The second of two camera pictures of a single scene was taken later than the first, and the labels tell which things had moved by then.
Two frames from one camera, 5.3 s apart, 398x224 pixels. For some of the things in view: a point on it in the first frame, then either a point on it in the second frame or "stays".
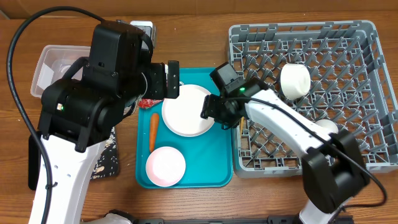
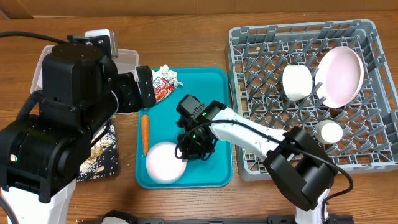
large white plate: (182, 115) -> (339, 76)
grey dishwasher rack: (337, 71) stays
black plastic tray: (106, 164) stays
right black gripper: (209, 111) -> (189, 152)
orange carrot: (153, 129) -> (145, 124)
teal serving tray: (208, 156) stays
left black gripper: (156, 90) -> (129, 101)
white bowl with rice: (295, 81) stays
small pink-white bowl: (165, 167) stays
